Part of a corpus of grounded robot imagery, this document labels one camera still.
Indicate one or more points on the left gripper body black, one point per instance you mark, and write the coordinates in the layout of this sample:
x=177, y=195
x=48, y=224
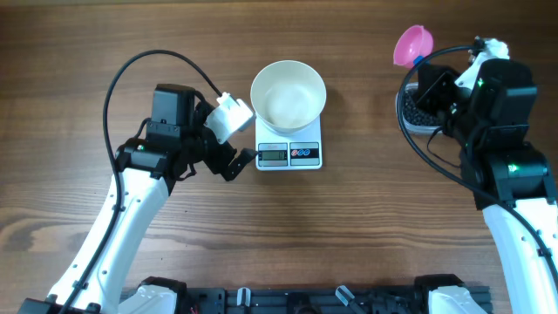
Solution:
x=222, y=158

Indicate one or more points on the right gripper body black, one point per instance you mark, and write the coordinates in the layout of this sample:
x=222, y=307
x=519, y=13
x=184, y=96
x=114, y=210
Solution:
x=430, y=87

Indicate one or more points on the pink scoop blue handle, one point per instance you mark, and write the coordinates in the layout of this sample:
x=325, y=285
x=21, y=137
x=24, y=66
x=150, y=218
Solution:
x=415, y=43

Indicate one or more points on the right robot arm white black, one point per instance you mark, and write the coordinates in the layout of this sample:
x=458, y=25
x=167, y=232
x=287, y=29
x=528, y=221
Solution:
x=512, y=182

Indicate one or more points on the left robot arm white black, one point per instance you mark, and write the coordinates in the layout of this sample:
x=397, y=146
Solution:
x=183, y=129

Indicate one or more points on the white digital kitchen scale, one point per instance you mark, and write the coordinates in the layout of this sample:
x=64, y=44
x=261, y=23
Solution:
x=301, y=150

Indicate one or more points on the white bowl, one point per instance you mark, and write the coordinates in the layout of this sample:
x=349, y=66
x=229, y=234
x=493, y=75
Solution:
x=288, y=95

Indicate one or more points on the black beans in container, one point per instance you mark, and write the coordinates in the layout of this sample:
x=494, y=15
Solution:
x=414, y=115

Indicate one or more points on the clear plastic container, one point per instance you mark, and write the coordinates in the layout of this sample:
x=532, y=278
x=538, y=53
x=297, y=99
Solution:
x=419, y=130

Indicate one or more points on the black mounting rail base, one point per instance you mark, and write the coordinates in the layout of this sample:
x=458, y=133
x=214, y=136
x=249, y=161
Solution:
x=442, y=293

